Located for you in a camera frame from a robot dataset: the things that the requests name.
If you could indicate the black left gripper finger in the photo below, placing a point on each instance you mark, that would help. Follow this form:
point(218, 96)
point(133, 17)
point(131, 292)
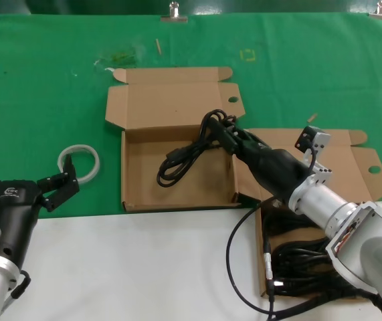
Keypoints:
point(62, 187)

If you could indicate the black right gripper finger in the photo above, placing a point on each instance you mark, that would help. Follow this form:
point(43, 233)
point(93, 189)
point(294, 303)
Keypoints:
point(225, 138)
point(244, 135)

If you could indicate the short wooden stick piece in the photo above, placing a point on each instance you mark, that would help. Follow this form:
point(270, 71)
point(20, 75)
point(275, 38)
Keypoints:
point(312, 118)

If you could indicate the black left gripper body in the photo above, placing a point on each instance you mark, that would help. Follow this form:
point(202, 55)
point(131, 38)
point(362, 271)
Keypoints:
point(16, 214)

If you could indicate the open brown cardboard box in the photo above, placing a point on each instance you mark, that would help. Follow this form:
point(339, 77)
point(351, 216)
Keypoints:
point(177, 97)
point(344, 157)

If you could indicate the green table cloth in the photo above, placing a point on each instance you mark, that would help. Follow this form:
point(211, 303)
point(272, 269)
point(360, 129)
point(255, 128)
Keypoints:
point(43, 83)

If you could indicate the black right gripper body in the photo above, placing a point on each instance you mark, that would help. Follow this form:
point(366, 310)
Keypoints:
point(274, 170)

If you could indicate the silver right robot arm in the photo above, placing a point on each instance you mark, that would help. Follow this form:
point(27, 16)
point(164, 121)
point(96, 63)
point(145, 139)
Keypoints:
point(361, 247)

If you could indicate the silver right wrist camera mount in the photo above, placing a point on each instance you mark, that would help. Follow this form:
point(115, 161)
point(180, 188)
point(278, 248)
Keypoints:
point(317, 140)

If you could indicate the thin wooden stick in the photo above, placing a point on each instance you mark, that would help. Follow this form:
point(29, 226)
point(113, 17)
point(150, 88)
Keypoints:
point(158, 47)

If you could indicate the white tape roll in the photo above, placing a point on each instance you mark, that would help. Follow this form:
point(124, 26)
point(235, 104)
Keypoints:
point(94, 164)

